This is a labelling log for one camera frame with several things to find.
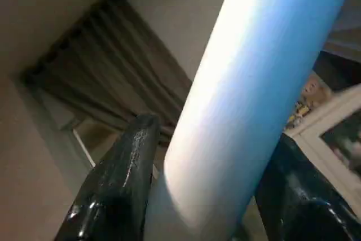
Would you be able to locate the white glass-door cabinet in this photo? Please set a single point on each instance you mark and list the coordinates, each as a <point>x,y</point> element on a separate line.
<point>333,128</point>

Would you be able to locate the white plastic table leg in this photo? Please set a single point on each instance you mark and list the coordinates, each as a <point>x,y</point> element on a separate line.
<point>254,83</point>

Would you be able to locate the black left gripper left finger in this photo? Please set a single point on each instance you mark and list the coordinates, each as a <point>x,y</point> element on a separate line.
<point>113,184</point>

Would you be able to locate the brown striped curtain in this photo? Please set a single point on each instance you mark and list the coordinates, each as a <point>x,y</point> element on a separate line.
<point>113,66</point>

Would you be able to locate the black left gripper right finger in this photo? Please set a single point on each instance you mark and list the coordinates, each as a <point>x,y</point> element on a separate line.
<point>304,196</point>

